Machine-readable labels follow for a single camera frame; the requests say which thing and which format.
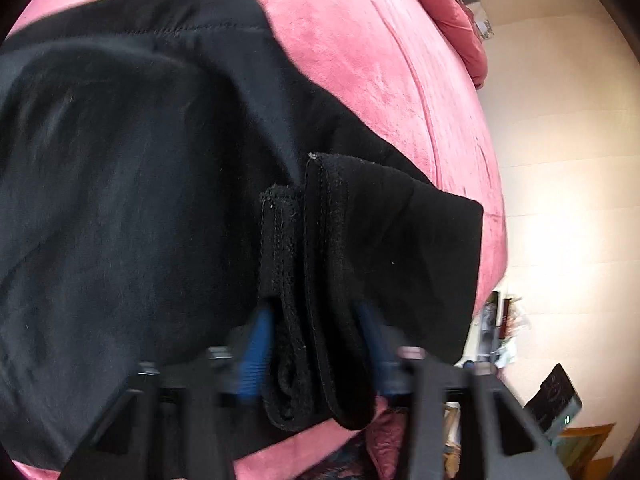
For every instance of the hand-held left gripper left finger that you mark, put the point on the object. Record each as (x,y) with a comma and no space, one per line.
(255,345)

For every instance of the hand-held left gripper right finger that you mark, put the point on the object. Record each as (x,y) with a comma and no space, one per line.
(372,340)

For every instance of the black pants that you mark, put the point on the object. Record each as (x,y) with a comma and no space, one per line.
(125,185)

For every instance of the cluttered shelf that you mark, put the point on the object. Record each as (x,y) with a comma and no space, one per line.
(500,325)

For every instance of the black flat box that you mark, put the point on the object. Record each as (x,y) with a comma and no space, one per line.
(552,400)

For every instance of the red pillow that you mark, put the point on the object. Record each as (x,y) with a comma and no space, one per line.
(450,15)

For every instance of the small white floral board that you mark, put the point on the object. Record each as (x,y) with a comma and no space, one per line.
(483,22)

